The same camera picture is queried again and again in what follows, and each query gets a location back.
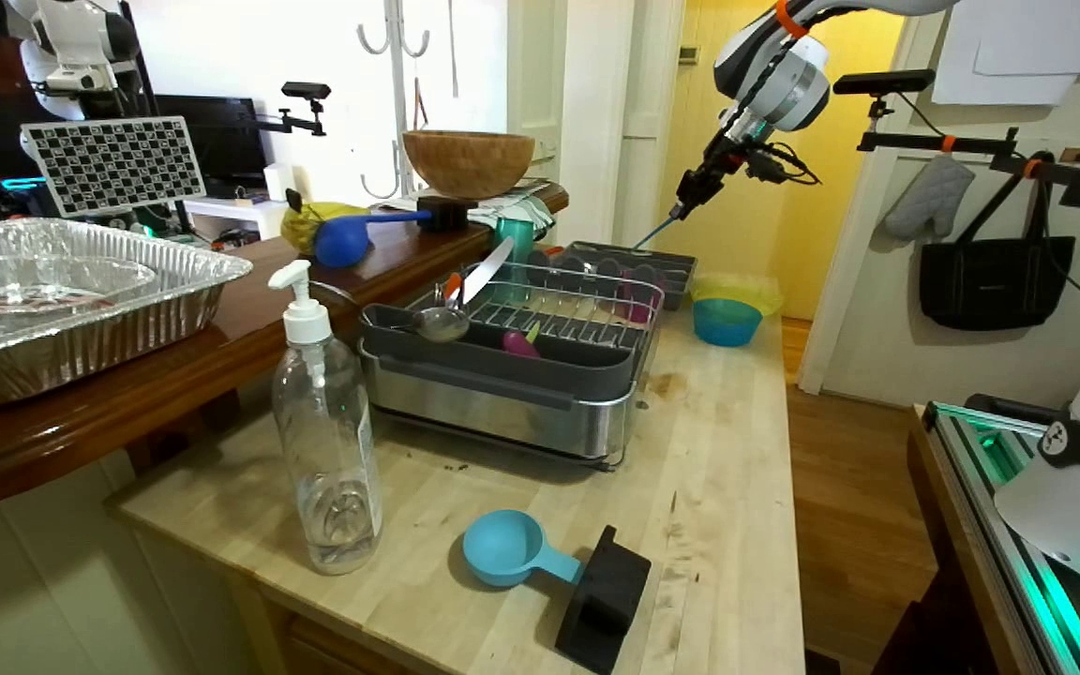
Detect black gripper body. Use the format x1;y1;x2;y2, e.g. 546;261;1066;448
687;125;757;192

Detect gray utensil organizer tray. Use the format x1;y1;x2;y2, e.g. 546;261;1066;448
558;236;702;310

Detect dark gray utensil caddy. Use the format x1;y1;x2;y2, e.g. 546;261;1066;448
489;315;644;403

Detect steel and gray dish rack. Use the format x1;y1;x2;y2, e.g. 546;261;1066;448
358;253;669;472

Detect blue plastic bowl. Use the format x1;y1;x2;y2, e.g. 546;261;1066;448
691;297;767;352

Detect teal plastic cup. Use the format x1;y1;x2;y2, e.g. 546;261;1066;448
494;212;541;261

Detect gray oven mitt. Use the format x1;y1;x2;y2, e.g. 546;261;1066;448
878;150;979;242

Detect large wooden bowl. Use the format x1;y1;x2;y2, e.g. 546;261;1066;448
401;128;541;205

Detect metal scoop with orange band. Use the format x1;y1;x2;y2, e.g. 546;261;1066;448
413;236;517;347

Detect black hanging bag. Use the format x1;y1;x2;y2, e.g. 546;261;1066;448
916;173;1080;333

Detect white coat hooks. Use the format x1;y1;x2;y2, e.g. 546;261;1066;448
358;15;433;68

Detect yellow plastic item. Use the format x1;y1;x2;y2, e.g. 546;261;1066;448
278;200;366;253

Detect blue measuring scoop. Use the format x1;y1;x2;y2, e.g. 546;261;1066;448
457;505;586;592

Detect black plastic block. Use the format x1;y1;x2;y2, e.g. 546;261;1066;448
554;521;653;675

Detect robot stand with green light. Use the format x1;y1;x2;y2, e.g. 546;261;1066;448
921;393;1080;675

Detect light wood kitchen cart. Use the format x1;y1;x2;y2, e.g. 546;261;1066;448
113;297;813;675

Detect white perforated board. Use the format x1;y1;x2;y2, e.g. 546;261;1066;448
18;112;211;221

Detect aluminium foil tray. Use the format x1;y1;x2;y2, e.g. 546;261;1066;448
0;218;254;407

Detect white equipment on stand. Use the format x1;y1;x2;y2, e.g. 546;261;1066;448
8;0;133;96

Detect brown wooden table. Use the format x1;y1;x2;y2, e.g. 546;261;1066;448
0;185;569;521

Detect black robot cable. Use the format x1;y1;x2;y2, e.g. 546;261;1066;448
738;138;827;192

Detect black bar camera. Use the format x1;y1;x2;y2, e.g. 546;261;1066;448
832;68;943;102

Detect black mount bar orange clamps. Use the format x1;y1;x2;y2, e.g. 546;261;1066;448
856;118;1080;193

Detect white wall papers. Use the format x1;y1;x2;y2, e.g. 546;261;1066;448
931;0;1080;108

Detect black camera on stand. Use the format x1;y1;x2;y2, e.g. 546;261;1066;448
254;77;334;143

